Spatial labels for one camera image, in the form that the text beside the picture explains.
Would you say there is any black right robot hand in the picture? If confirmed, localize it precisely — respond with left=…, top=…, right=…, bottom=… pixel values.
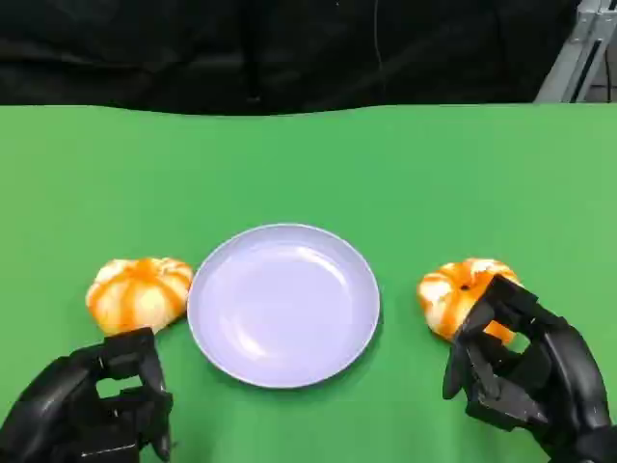
left=442, top=273, right=617, bottom=463

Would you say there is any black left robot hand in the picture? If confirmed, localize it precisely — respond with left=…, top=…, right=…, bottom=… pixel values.
left=0, top=326, right=174, bottom=463

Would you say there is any orange and white toy bread roll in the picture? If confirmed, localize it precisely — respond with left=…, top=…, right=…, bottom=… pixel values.
left=416, top=258, right=524, bottom=346
left=85, top=257, right=195, bottom=338

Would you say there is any lilac plate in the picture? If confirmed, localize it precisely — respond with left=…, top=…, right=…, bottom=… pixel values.
left=186, top=222, right=382, bottom=390

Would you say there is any green table cloth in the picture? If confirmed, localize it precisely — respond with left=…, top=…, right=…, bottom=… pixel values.
left=0, top=102, right=617, bottom=463

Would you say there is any black backdrop cloth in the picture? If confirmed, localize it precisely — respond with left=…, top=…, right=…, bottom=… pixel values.
left=0, top=0, right=579, bottom=117

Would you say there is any aluminium frame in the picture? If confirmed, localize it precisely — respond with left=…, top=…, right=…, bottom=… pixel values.
left=533, top=0, right=617, bottom=104

